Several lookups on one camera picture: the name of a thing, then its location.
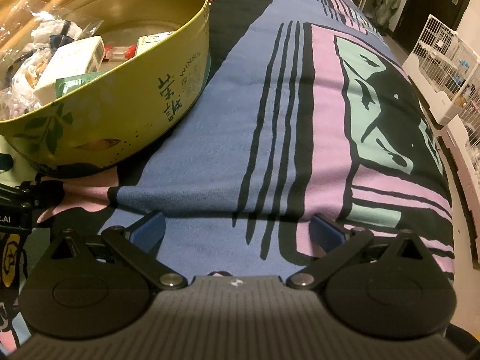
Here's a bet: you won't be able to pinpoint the beige tissue pack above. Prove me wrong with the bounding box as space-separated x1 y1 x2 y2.
33 36 105 106

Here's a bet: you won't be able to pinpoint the orange tube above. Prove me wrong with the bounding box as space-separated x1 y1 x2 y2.
103 45 137 62

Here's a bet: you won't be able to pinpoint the yellow cartoon tissue pack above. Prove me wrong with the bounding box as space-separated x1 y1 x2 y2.
135 31 174 55

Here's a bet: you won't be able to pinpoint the round yellow tin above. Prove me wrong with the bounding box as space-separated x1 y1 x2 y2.
1 0 210 172

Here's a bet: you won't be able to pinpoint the green packet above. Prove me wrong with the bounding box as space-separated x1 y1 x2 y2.
55 71 107 98

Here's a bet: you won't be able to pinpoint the colourful cartoon bedspread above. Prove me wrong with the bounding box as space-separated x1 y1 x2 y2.
0 0 457 350

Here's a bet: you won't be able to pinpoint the clear bag white items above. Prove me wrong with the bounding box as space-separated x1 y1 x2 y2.
1 0 103 120

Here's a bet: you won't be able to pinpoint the dark door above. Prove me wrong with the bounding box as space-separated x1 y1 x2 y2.
393 0 470 53

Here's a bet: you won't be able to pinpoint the white wire pet cage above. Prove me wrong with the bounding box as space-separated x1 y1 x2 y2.
403 15 479 128

